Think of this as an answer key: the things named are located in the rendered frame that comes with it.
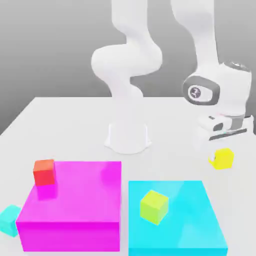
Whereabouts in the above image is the small red cube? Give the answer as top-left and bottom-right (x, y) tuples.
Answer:
(32, 158), (56, 187)

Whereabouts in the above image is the small yellow cube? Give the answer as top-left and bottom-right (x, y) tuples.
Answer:
(207, 147), (235, 171)

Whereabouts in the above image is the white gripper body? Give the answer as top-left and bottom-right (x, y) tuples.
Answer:
(196, 127), (250, 156)

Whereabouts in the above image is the large magenta box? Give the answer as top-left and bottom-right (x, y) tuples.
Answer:
(15, 160), (122, 253)

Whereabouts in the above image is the small lime green cube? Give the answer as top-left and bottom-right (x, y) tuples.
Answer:
(139, 189), (170, 226)

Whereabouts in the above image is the small teal cube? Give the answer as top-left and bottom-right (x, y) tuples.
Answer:
(0, 204), (22, 238)

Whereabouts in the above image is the large cyan box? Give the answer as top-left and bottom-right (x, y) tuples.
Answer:
(127, 180), (229, 256)

